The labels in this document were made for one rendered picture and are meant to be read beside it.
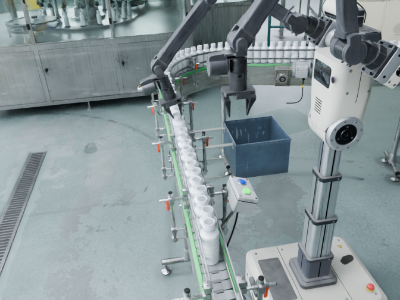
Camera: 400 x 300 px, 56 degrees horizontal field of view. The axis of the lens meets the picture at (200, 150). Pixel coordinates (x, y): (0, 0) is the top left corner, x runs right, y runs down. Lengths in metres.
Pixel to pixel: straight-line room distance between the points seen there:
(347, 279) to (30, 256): 2.11
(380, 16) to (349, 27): 4.26
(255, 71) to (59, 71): 2.63
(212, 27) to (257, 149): 4.91
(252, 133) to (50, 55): 3.13
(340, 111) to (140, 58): 3.53
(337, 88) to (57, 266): 2.15
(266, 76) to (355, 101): 1.65
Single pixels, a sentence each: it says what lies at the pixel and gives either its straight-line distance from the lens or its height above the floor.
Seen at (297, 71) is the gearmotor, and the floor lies 1.00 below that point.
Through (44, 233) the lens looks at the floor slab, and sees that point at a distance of 3.17.
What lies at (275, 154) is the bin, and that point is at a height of 0.86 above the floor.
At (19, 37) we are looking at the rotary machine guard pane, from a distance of 4.95.
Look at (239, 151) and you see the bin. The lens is 2.03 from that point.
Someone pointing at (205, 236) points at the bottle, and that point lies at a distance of 1.19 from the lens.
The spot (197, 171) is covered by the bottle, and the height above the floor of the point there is 1.15.
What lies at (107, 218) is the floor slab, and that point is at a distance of 3.13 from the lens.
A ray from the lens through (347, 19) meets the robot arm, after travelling 1.32.
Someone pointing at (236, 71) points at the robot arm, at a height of 1.56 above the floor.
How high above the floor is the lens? 1.93
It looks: 30 degrees down
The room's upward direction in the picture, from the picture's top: 3 degrees counter-clockwise
